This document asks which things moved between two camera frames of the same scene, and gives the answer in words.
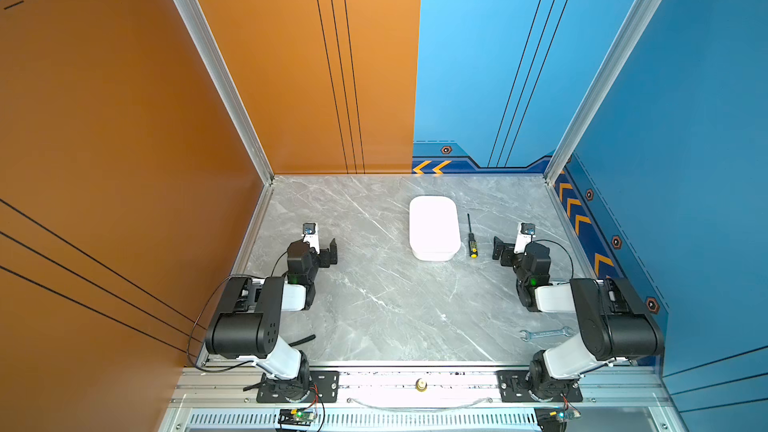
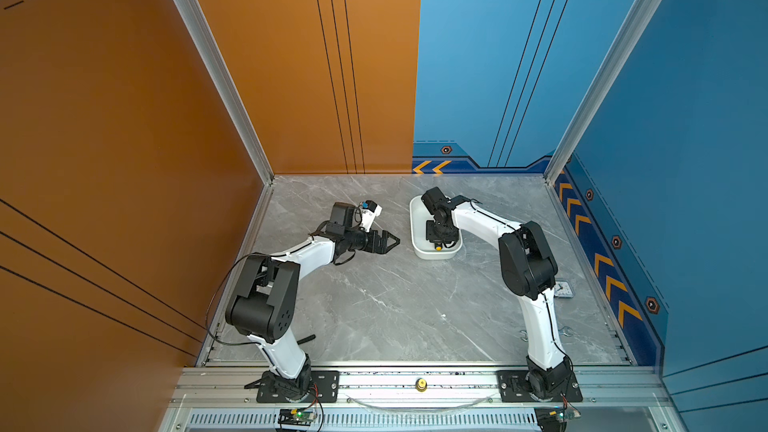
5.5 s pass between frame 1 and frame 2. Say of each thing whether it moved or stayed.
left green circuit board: stayed
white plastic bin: stayed
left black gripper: moved
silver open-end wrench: stayed
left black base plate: stayed
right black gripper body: moved
